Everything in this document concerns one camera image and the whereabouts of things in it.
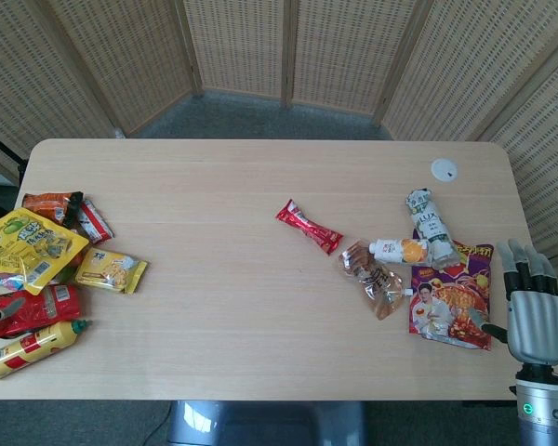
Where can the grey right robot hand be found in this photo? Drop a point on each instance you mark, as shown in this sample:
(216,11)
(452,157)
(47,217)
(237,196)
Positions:
(537,325)

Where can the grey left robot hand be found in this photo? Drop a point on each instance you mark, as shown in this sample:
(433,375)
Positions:
(9,308)

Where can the red snack stick wrapper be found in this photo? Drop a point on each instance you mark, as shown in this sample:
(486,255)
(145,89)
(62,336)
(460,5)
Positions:
(309,227)

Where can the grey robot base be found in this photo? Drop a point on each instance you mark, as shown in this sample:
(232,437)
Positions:
(265,425)

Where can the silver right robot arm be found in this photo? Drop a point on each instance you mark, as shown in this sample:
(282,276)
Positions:
(541,409)

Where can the glossy red snack bag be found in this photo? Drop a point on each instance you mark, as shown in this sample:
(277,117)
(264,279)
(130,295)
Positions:
(42,309)

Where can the large yellow chip bag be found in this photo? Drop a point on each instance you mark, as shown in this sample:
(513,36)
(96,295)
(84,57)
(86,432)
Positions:
(28,246)

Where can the orange black snack bag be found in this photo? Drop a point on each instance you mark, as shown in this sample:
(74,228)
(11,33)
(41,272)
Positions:
(44,204)

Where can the small red white packet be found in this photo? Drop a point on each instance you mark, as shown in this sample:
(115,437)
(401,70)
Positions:
(93,223)

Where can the yellow bottle green cap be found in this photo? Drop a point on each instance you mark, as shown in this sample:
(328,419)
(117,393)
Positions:
(28,348)

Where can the purple red noodle bag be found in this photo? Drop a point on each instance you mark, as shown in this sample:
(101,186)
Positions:
(451,306)

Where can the yellow cracker bag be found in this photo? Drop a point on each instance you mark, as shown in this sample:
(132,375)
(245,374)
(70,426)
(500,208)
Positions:
(109,269)

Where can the white orange drink pouch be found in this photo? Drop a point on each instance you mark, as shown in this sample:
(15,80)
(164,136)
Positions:
(397,251)

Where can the black pole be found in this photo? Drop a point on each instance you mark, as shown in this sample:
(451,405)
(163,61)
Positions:
(4,145)

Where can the clear bread package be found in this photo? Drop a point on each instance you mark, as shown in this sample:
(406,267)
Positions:
(374,279)

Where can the wicker folding screen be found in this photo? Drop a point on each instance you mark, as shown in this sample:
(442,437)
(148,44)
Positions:
(242,51)

